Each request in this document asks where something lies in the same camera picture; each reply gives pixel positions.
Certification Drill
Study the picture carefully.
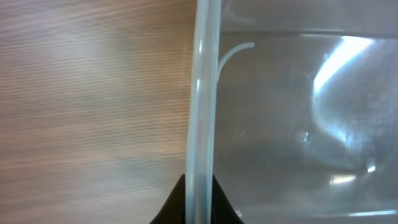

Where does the clear plastic container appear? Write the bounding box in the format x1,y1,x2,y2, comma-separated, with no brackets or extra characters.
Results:
185,0,397,223

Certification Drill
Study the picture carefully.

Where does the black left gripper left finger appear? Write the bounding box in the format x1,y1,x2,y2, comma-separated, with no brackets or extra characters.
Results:
150,174,185,224

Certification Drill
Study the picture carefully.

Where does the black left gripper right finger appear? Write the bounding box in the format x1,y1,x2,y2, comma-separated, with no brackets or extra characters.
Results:
211,175,244,224

